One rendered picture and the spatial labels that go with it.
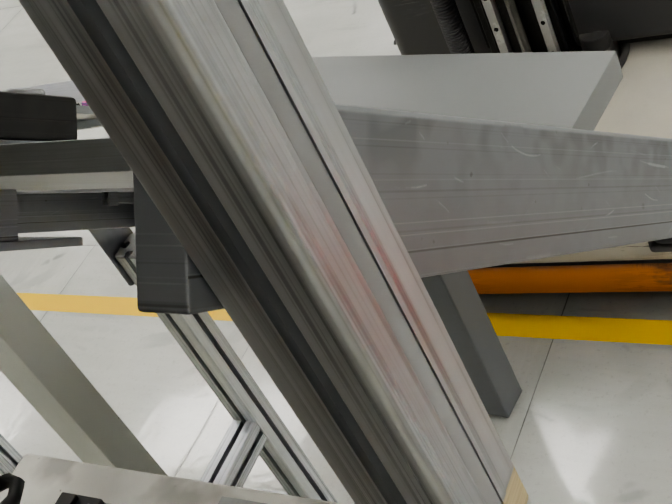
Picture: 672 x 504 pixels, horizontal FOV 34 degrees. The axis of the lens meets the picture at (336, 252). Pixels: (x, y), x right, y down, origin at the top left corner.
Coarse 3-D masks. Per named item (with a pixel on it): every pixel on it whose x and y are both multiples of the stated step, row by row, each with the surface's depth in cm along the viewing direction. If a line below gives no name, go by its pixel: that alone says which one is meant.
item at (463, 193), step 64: (384, 128) 39; (448, 128) 43; (512, 128) 48; (384, 192) 39; (448, 192) 43; (512, 192) 48; (576, 192) 55; (640, 192) 63; (448, 256) 43; (512, 256) 48
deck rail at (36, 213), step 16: (128, 192) 125; (32, 208) 113; (48, 208) 115; (64, 208) 117; (80, 208) 119; (96, 208) 121; (112, 208) 123; (128, 208) 125; (32, 224) 113; (48, 224) 115; (64, 224) 117; (80, 224) 119; (96, 224) 121; (112, 224) 123; (128, 224) 125
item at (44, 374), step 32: (0, 288) 141; (0, 320) 140; (32, 320) 145; (0, 352) 144; (32, 352) 145; (64, 352) 150; (32, 384) 147; (64, 384) 150; (64, 416) 151; (96, 416) 155; (96, 448) 155; (128, 448) 160
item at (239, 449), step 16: (96, 240) 129; (112, 240) 131; (112, 256) 131; (240, 432) 148; (256, 432) 149; (224, 448) 147; (240, 448) 146; (256, 448) 149; (224, 464) 145; (240, 464) 146; (208, 480) 144; (224, 480) 143; (240, 480) 146; (64, 496) 98; (80, 496) 98
